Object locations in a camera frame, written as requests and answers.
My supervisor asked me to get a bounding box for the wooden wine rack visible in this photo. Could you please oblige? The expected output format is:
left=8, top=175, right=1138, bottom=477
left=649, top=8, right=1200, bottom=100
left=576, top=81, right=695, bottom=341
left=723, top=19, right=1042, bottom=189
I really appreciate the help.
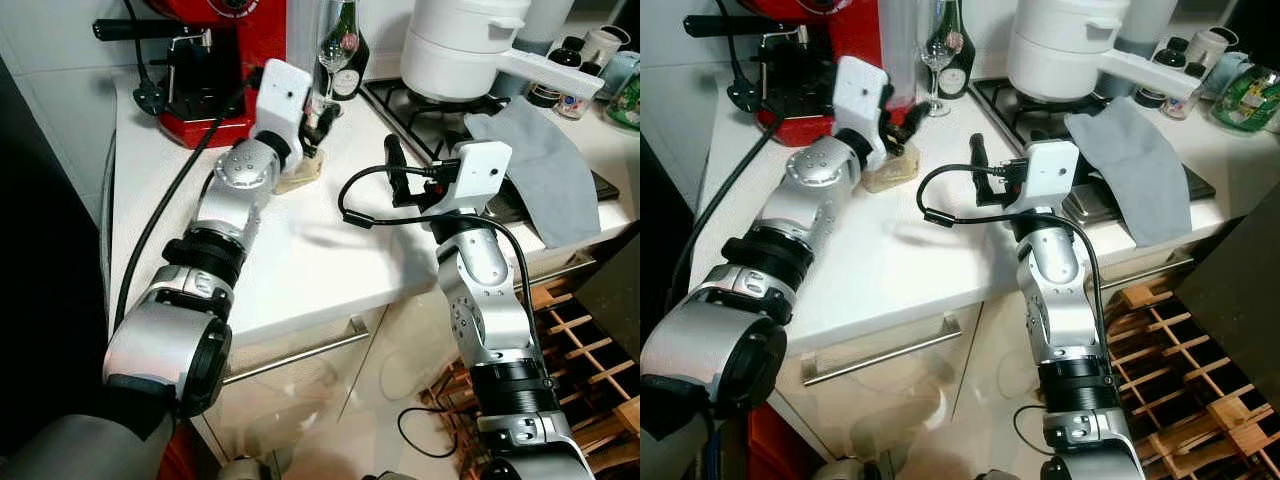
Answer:
left=1095, top=280, right=1280, bottom=480
left=420, top=275, right=641, bottom=476

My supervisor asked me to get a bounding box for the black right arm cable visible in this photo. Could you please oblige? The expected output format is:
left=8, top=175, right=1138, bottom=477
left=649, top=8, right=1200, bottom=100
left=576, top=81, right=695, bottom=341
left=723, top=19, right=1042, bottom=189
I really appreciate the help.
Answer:
left=915, top=162, right=1109, bottom=336
left=338, top=163, right=536, bottom=336

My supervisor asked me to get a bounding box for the clear wine glass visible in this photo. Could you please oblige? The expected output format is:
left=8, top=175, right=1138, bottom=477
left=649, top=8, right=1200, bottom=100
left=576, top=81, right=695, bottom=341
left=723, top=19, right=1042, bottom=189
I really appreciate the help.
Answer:
left=920, top=0, right=961, bottom=116
left=312, top=0, right=356, bottom=116

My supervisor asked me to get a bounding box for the tall white cup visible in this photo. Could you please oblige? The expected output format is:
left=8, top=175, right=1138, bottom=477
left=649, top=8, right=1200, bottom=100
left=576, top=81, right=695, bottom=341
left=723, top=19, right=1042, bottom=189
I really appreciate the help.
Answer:
left=583, top=25, right=633, bottom=76
left=1185, top=25, right=1241, bottom=73

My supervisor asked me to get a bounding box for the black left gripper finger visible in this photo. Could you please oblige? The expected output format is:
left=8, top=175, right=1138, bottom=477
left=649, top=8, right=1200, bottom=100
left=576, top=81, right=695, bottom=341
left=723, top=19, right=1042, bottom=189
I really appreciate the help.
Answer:
left=314, top=100, right=341, bottom=151
left=897, top=100, right=936, bottom=153

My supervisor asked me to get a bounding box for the blue flat board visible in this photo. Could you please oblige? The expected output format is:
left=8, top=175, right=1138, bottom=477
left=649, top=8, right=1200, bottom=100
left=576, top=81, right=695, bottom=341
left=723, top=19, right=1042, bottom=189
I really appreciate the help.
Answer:
left=700, top=425, right=723, bottom=480

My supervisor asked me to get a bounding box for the dark sauce bottle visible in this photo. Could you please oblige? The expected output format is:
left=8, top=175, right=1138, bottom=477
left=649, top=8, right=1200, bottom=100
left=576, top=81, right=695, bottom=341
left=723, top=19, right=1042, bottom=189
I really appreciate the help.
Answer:
left=1140, top=37, right=1193, bottom=96
left=527, top=37, right=586, bottom=109

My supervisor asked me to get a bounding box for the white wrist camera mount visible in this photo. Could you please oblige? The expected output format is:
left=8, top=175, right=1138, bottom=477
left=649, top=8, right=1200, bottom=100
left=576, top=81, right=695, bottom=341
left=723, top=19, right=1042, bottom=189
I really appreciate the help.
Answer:
left=250, top=58, right=314, bottom=177
left=832, top=55, right=895, bottom=173
left=438, top=140, right=514, bottom=219
left=1003, top=140, right=1082, bottom=217

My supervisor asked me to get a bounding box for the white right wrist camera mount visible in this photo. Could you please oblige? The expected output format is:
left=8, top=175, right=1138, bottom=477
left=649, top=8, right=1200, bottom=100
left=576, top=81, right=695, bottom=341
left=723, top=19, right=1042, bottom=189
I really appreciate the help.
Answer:
left=1003, top=140, right=1082, bottom=217
left=438, top=140, right=514, bottom=219

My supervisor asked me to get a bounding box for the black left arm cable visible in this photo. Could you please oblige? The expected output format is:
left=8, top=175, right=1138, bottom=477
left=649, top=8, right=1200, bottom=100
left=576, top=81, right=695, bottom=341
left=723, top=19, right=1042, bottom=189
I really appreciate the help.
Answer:
left=113, top=85, right=251, bottom=331
left=665, top=115, right=791, bottom=311

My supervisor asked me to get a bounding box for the thin black floor cable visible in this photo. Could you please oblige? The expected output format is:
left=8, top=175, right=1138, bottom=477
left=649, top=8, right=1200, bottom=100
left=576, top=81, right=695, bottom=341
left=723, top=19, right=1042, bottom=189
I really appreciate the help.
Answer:
left=1012, top=405, right=1051, bottom=456
left=397, top=405, right=471, bottom=461

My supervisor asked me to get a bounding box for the dark green bottle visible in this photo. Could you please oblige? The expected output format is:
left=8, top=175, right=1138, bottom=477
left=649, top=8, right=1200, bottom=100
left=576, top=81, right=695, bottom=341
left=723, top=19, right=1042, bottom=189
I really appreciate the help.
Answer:
left=328, top=0, right=371, bottom=101
left=935, top=0, right=979, bottom=99

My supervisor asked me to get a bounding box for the orange crate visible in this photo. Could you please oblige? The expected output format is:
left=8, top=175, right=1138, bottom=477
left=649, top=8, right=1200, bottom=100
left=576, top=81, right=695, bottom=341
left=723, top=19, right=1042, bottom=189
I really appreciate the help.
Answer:
left=745, top=400, right=801, bottom=480
left=155, top=425, right=198, bottom=480

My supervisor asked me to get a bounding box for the green packet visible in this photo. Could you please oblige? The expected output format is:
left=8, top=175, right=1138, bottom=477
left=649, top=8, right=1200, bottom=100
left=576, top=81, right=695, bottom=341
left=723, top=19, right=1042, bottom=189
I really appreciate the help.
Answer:
left=605, top=70, right=641, bottom=131
left=1210, top=62, right=1280, bottom=133

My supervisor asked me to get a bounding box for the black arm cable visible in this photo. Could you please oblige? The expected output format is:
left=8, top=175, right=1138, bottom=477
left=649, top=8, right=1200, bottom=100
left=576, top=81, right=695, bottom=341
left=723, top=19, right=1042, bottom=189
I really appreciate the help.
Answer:
left=915, top=162, right=1109, bottom=336
left=665, top=115, right=791, bottom=311
left=338, top=163, right=536, bottom=336
left=113, top=85, right=251, bottom=331

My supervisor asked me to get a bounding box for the steel gas hob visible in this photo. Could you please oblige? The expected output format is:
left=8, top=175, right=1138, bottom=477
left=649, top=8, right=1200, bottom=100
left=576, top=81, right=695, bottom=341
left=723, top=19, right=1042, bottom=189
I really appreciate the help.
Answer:
left=968, top=78, right=1216, bottom=226
left=360, top=78, right=621, bottom=226

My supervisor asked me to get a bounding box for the grey cloth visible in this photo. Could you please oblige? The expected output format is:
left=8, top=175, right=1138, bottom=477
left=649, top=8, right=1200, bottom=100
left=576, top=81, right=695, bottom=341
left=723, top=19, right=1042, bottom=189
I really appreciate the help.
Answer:
left=465, top=98, right=601, bottom=249
left=1065, top=97, right=1193, bottom=249

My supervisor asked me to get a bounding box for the clear container with pink lid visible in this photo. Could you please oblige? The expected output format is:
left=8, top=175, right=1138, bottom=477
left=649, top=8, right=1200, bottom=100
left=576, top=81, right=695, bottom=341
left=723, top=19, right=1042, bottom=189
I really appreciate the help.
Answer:
left=860, top=140, right=922, bottom=195
left=274, top=145, right=327, bottom=197

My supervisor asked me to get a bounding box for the grey robot torso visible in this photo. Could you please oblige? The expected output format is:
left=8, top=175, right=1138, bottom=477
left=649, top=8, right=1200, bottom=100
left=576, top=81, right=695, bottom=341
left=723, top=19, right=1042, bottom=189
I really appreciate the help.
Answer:
left=640, top=400, right=716, bottom=480
left=0, top=410, right=171, bottom=480

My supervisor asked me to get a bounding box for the red coffee machine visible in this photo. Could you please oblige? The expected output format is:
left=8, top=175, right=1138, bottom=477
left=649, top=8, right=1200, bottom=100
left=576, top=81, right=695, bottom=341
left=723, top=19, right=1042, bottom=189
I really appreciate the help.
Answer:
left=683, top=0, right=901, bottom=149
left=93, top=0, right=291, bottom=149

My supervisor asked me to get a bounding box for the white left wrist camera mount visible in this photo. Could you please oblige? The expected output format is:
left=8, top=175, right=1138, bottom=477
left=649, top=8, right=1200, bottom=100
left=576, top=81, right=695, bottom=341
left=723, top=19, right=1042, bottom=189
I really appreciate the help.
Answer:
left=832, top=55, right=895, bottom=173
left=250, top=58, right=314, bottom=177

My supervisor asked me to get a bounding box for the clear spice jar black cap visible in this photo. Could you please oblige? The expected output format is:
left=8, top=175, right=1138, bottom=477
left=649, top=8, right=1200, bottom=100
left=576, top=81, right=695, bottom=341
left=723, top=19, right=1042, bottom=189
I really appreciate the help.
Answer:
left=1160, top=62, right=1209, bottom=121
left=555, top=88, right=593, bottom=121

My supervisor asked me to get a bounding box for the white pot with handle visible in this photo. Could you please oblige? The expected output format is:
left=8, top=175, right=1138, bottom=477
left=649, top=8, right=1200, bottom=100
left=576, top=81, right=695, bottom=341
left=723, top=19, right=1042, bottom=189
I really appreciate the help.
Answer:
left=400, top=0, right=606, bottom=103
left=1005, top=0, right=1201, bottom=103

